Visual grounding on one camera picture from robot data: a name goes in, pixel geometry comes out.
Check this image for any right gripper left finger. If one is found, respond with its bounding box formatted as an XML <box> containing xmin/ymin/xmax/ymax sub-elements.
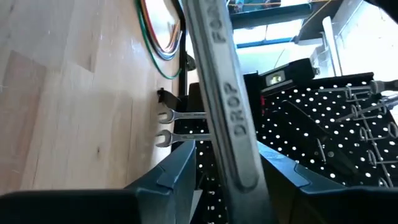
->
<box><xmin>0</xmin><ymin>141</ymin><xmax>197</xmax><ymax>224</ymax></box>

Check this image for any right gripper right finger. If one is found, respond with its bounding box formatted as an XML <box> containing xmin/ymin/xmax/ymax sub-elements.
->
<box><xmin>257</xmin><ymin>141</ymin><xmax>398</xmax><ymax>224</ymax></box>

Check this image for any silver combination wrench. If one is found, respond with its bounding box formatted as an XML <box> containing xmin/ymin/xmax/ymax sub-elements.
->
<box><xmin>157</xmin><ymin>108</ymin><xmax>208</xmax><ymax>124</ymax></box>
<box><xmin>182</xmin><ymin>0</ymin><xmax>274</xmax><ymax>224</ymax></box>
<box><xmin>154</xmin><ymin>129</ymin><xmax>212</xmax><ymax>147</ymax></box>

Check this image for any black spirit level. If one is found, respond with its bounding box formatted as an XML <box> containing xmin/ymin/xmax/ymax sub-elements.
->
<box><xmin>259</xmin><ymin>58</ymin><xmax>318</xmax><ymax>94</ymax></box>

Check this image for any black perforated pegboard stand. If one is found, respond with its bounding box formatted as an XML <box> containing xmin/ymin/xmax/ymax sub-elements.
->
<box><xmin>157</xmin><ymin>72</ymin><xmax>398</xmax><ymax>224</ymax></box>

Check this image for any silver wire ring rack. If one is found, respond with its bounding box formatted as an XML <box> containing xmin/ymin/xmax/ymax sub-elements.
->
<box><xmin>317</xmin><ymin>83</ymin><xmax>398</xmax><ymax>187</ymax></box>

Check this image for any blue cable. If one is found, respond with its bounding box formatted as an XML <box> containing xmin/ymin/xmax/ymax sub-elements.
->
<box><xmin>146</xmin><ymin>18</ymin><xmax>183</xmax><ymax>62</ymax></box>

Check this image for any coloured wire bundle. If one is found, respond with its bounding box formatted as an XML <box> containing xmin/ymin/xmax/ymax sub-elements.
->
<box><xmin>139</xmin><ymin>0</ymin><xmax>181</xmax><ymax>54</ymax></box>
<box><xmin>142</xmin><ymin>0</ymin><xmax>182</xmax><ymax>54</ymax></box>

